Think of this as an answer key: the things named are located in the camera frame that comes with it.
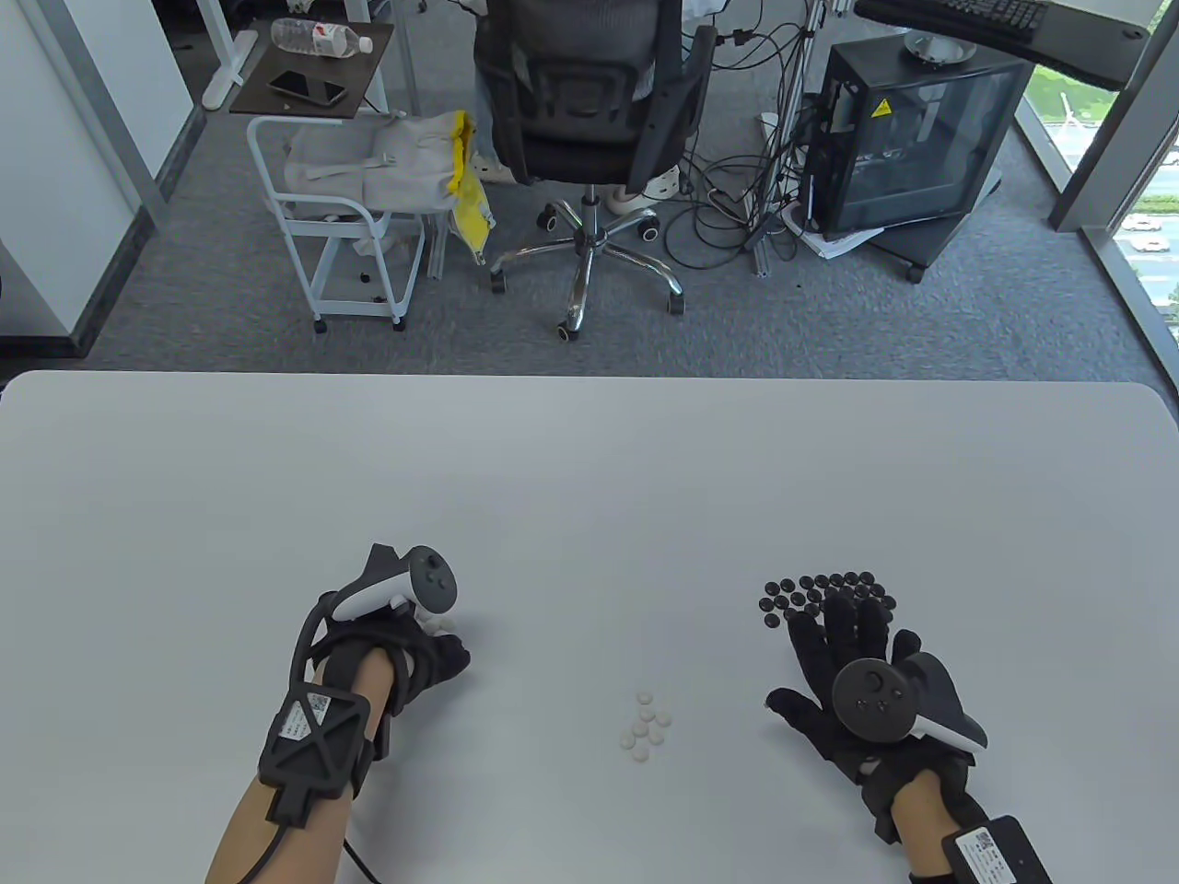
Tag person's left hand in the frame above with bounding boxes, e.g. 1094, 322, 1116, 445
313, 617, 471, 719

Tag person's right hand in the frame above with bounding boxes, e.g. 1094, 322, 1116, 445
766, 594, 988, 843

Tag cluster of black go stones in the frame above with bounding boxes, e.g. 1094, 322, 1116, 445
758, 571, 896, 632

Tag pile of mixed go stones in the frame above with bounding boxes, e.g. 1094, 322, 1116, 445
619, 689, 673, 763

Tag person's right forearm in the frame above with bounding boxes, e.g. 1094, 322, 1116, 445
892, 769, 959, 871

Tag black and white VR controller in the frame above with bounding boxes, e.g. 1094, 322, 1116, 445
330, 543, 459, 622
832, 651, 988, 749

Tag black cross-braced wrist module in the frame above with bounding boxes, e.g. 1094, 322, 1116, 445
258, 686, 388, 828

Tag black labelled wrist box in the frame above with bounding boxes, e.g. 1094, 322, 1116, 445
910, 815, 1056, 884

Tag white papers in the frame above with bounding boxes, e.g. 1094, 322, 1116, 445
788, 207, 885, 263

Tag dark rolling computer stand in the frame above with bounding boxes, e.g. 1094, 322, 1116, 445
875, 175, 1005, 285

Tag yellow plastic bag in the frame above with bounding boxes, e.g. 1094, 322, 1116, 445
445, 110, 496, 266

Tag white metal cart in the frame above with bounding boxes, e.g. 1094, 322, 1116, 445
247, 115, 426, 332

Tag grey fabric bag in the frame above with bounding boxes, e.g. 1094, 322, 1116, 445
284, 112, 466, 217

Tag black computer tower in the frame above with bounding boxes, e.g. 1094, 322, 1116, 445
803, 39, 1034, 242

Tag black mesh office chair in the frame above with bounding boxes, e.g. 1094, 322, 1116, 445
473, 0, 719, 343

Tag brown side table top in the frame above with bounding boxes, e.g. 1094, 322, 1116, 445
230, 18, 395, 119

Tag black smartphone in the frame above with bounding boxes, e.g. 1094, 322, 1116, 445
268, 71, 349, 105

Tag silver bowl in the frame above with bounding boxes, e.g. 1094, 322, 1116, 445
905, 28, 977, 67

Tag white desk leg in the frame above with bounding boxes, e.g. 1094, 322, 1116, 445
195, 0, 261, 111

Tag clear plastic water bottle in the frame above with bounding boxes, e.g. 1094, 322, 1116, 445
271, 17, 374, 58

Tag black keyboard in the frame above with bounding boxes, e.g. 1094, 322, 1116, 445
857, 0, 1051, 42

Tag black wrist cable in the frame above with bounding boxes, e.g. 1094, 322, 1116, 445
244, 824, 380, 884

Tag tangle of black cables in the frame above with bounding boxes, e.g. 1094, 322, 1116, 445
665, 0, 830, 273

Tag aluminium frame post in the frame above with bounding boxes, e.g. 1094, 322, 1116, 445
751, 0, 830, 277

